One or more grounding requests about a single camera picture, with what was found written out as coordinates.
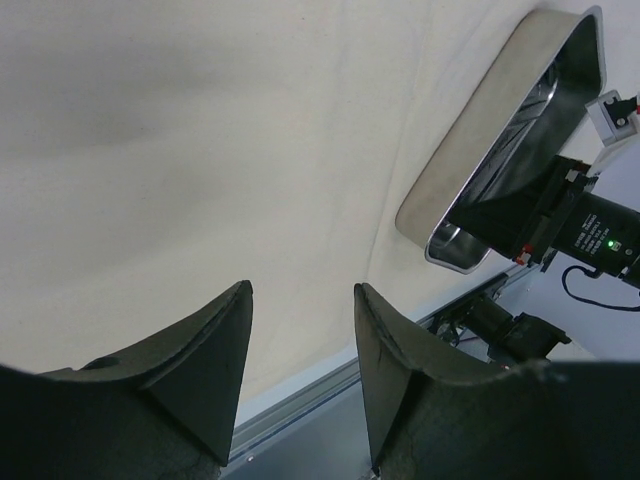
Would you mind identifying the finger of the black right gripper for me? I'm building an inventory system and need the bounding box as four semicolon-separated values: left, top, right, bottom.
447;156;565;260

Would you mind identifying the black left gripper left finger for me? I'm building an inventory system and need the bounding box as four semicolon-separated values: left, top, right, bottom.
1;280;253;479

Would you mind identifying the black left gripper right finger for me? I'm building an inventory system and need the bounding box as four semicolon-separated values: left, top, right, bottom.
354;284;639;479

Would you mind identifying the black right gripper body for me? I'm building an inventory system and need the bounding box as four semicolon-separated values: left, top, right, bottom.
514;155;639;288

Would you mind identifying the stainless steel instrument tray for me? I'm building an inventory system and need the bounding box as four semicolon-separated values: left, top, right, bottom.
395;6;606;274

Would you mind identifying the beige cloth wrap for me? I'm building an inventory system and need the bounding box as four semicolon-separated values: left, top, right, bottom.
0;0;566;401

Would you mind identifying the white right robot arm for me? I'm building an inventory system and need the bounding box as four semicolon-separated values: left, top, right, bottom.
448;156;639;363

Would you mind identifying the aluminium front rail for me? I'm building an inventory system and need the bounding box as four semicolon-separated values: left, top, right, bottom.
219;262;521;480

